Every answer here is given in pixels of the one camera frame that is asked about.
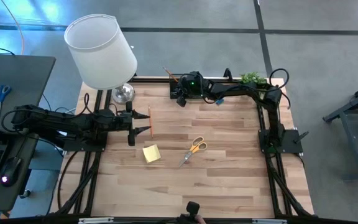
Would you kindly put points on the white shade silver table lamp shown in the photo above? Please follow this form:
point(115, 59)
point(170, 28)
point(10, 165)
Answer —
point(99, 53)

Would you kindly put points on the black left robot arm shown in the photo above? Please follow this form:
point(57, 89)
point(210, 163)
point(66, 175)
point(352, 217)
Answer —
point(57, 121)

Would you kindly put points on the small blue object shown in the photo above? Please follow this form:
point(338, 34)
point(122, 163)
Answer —
point(219, 101)

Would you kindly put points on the green plant white pot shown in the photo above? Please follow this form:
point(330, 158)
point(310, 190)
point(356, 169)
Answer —
point(250, 77)

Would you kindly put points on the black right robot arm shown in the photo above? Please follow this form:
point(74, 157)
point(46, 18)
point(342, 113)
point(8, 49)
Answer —
point(272, 124)

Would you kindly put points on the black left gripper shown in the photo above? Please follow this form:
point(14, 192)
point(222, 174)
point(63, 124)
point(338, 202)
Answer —
point(120, 119)

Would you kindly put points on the orange wooden pencil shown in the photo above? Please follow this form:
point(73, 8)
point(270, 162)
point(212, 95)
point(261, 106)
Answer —
point(150, 123)
point(170, 74)

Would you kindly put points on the person's hand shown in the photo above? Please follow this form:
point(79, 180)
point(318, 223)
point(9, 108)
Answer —
point(201, 219)

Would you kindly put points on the dark metal cart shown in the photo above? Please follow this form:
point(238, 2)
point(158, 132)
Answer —
point(353, 146)

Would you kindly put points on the black computer mouse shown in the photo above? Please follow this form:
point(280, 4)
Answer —
point(10, 171)

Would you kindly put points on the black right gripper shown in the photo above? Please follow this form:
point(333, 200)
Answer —
point(180, 101)

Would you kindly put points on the silver frame bracket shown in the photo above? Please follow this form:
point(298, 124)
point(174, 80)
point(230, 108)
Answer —
point(269, 221)
point(95, 220)

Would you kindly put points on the yellow sticky note pad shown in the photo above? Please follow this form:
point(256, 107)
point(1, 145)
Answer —
point(151, 153)

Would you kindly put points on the black side desk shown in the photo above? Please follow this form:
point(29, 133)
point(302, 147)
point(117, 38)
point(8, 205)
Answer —
point(20, 77)

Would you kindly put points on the black caster wheel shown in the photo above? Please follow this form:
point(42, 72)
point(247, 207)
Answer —
point(25, 193)

